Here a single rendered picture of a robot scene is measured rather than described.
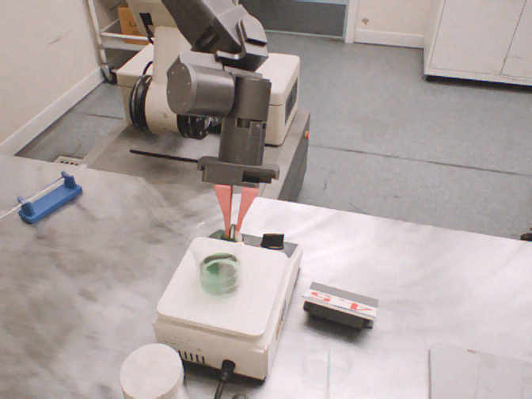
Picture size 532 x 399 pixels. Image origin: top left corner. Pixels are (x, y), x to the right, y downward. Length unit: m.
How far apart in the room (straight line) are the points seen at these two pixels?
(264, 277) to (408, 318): 0.20
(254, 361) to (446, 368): 0.22
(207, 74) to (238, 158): 0.11
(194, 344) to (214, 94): 0.27
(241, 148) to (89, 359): 0.30
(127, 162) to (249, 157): 1.04
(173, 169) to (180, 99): 0.98
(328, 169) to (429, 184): 0.44
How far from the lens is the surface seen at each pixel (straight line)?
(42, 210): 0.80
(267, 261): 0.54
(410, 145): 2.37
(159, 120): 1.35
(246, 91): 0.56
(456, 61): 2.96
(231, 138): 0.57
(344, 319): 0.59
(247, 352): 0.50
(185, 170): 1.50
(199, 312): 0.50
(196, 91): 0.52
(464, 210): 2.04
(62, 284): 0.69
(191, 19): 0.62
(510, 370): 0.61
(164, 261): 0.68
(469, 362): 0.60
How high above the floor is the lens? 1.24
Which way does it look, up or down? 40 degrees down
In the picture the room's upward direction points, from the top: straight up
